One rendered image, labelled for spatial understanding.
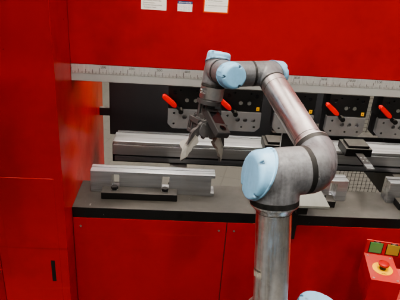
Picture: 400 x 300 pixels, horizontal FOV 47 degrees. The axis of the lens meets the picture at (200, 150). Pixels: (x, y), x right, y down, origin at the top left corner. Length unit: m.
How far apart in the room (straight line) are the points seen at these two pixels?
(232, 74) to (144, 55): 0.46
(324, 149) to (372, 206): 0.95
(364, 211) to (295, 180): 0.96
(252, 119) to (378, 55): 0.51
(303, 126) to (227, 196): 0.79
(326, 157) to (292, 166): 0.09
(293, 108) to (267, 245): 0.37
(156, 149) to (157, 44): 0.60
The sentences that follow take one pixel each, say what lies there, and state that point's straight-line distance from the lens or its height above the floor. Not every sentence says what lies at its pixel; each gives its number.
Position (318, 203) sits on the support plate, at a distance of 1.69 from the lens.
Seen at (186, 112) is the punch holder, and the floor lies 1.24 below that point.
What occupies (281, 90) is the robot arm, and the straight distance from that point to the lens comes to 1.27.
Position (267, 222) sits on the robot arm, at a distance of 1.07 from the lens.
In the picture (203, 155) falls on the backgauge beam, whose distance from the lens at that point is 2.08.
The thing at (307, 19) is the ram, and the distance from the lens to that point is 1.67.
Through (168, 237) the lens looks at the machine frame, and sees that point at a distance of 1.84.
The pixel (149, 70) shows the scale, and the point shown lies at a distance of 1.66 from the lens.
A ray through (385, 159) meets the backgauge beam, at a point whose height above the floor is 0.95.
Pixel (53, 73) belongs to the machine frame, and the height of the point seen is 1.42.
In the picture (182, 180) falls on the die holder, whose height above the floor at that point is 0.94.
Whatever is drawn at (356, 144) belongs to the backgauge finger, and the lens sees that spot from 2.16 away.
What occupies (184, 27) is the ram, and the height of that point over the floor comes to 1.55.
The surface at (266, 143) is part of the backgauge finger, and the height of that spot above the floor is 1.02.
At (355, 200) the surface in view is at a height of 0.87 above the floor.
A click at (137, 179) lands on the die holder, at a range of 1.85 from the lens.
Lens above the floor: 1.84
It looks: 25 degrees down
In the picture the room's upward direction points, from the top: 4 degrees clockwise
